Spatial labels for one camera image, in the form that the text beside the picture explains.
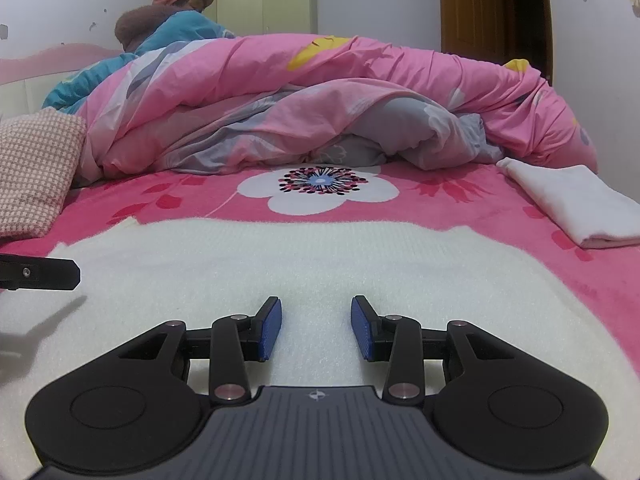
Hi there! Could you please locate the pink and white headboard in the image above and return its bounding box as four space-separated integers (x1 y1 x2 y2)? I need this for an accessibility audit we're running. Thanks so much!
0 45 126 121

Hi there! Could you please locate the folded white cloth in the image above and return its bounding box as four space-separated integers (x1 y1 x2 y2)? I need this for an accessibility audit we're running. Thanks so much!
497 157 640 250

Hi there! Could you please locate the pink checked pillow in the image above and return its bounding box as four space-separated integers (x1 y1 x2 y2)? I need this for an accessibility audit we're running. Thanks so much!
0 110 87 241

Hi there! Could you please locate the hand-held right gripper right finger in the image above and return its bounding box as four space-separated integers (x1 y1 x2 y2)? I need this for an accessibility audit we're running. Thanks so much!
350 295 516 405

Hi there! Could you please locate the pink floral quilt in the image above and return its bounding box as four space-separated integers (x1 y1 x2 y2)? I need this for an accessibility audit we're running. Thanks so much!
75 34 598 181

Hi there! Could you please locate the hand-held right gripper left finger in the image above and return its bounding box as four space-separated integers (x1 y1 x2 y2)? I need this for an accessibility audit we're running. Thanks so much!
117 296 283 405

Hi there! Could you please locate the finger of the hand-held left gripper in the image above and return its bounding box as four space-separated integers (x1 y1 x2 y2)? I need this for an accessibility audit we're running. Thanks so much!
0 255 81 292

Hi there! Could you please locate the pink fleece bed blanket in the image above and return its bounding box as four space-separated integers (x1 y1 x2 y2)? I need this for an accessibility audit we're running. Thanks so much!
0 157 640 376

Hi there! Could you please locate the brown wooden door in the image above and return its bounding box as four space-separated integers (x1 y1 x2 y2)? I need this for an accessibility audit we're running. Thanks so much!
437 0 553 86

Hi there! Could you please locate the white fluffy sweater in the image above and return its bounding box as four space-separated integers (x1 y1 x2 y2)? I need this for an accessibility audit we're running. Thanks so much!
0 217 640 480

